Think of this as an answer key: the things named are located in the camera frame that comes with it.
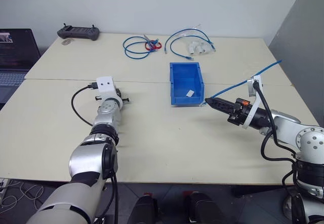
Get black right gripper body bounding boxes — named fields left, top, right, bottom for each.
left=227, top=97, right=253, bottom=127

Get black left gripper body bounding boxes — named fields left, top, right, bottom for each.
left=95, top=88, right=131, bottom=105

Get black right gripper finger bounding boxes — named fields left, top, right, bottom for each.
left=206, top=101, right=236, bottom=116
left=204, top=97, right=238, bottom=108

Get blue ethernet cable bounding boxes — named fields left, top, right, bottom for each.
left=169, top=32, right=194, bottom=61
left=200, top=59, right=283, bottom=107
left=123, top=35, right=159, bottom=61
left=164, top=27, right=217, bottom=56

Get blue plastic bin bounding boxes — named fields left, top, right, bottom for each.
left=169, top=62, right=206, bottom=107

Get clear plastic bag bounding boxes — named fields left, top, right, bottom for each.
left=180, top=33, right=216, bottom=56

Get dark grey handheld controller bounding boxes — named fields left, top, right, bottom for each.
left=57, top=22, right=100, bottom=42

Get grey partition panel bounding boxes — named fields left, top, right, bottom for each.
left=268, top=0, right=324, bottom=127

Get dark rounded shape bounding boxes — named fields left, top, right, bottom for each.
left=127, top=193, right=159, bottom=224
left=185, top=191, right=229, bottom=224

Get open laptop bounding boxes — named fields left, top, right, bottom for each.
left=0, top=28, right=41, bottom=105

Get white power strip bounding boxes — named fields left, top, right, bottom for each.
left=0, top=177, right=10, bottom=192

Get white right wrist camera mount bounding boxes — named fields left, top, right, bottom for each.
left=242, top=74, right=264, bottom=129

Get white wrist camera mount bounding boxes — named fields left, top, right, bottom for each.
left=242, top=74, right=264, bottom=129
left=97, top=76, right=124, bottom=109

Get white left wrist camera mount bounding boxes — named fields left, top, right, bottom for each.
left=97, top=76, right=124, bottom=109

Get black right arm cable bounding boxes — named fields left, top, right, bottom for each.
left=252, top=81, right=298, bottom=162

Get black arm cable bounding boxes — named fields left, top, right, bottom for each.
left=71, top=82, right=100, bottom=128
left=252, top=81, right=298, bottom=162

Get coiled blue ethernet cable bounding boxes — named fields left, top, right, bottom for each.
left=123, top=35, right=159, bottom=61

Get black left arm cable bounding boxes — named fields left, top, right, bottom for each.
left=71, top=82, right=100, bottom=128

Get red coiled cable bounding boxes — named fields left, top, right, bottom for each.
left=144, top=39, right=163, bottom=52

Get white floor cables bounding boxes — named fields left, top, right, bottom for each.
left=0, top=180, right=44, bottom=216

